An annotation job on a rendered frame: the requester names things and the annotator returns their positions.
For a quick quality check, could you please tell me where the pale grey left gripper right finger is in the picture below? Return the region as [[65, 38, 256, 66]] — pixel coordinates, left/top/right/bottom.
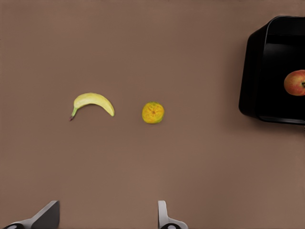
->
[[157, 200, 189, 229]]

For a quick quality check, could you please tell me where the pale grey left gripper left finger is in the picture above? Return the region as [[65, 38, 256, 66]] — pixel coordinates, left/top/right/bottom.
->
[[1, 200, 61, 229]]

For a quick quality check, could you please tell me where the yellow-orange mandarin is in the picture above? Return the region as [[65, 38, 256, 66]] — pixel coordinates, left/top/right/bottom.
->
[[142, 101, 165, 125]]

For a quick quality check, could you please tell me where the yellow banana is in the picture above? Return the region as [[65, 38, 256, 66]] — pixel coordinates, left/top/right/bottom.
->
[[69, 93, 115, 122]]

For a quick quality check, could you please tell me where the black plastic bin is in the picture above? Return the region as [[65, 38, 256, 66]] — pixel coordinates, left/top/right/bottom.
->
[[238, 15, 305, 125]]

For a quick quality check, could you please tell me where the red yellow apple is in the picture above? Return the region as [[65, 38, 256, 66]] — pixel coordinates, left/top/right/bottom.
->
[[284, 70, 305, 96]]

